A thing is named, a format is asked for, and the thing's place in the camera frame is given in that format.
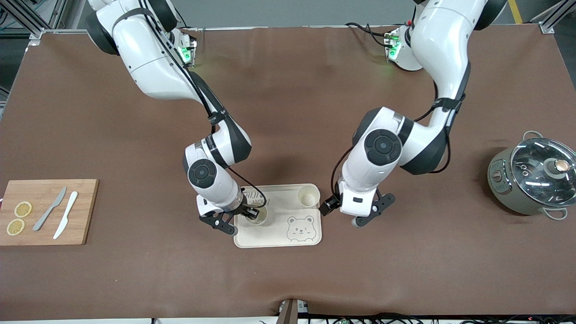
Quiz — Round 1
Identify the white IKEA cup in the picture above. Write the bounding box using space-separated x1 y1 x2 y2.
244 202 269 226
297 184 321 207

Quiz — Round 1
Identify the beige bear print tray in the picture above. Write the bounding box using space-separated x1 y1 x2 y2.
234 184 323 248

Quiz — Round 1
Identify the brown table cover mat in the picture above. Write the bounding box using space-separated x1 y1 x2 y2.
0 25 576 321

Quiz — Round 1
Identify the bamboo cutting board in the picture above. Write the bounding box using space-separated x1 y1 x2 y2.
0 179 99 246

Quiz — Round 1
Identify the white plastic knife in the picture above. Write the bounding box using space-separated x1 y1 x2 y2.
53 191 79 240

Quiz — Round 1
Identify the green electric cooking pot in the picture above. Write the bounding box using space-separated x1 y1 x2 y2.
487 130 576 221

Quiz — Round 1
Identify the grey plastic knife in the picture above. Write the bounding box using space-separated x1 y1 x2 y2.
32 186 68 232

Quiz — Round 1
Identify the glass pot lid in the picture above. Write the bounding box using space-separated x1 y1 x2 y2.
510 138 576 201

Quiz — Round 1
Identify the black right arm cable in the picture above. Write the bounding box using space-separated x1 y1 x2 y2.
135 9 267 210

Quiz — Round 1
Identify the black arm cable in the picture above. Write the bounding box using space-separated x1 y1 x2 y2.
332 67 468 201
135 9 267 210

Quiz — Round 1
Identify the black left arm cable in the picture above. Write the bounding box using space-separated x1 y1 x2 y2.
332 67 468 201

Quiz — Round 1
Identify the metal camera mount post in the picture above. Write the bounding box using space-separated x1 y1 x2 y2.
278 298 309 324

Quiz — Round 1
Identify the black base cable bundle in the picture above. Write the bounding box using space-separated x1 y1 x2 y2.
345 22 392 48

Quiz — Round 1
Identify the aluminium frame profile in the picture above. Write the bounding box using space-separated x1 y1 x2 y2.
533 0 576 34
0 0 68 41

